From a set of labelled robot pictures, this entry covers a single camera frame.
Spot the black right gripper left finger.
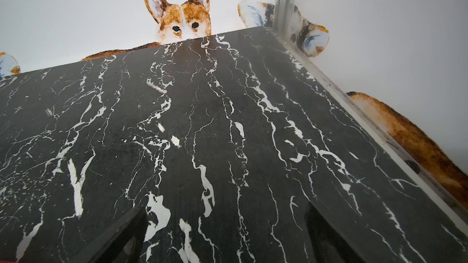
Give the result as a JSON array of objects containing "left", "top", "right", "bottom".
[{"left": 71, "top": 205, "right": 148, "bottom": 263}]

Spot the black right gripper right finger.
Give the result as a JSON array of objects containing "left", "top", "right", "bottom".
[{"left": 305, "top": 203, "right": 364, "bottom": 263}]

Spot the aluminium cage frame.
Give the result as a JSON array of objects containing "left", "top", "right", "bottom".
[{"left": 273, "top": 0, "right": 468, "bottom": 235}]

